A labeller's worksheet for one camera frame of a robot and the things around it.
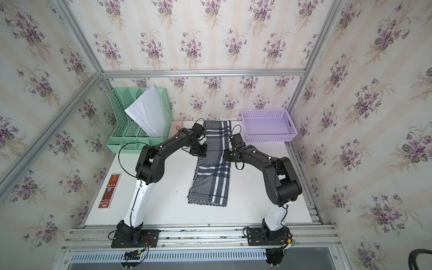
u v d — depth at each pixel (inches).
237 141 30.1
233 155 28.1
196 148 34.9
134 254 27.8
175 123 46.9
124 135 45.2
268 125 46.6
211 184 34.8
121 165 21.2
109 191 33.9
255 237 28.8
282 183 19.1
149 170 23.8
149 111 37.9
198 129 35.0
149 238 28.9
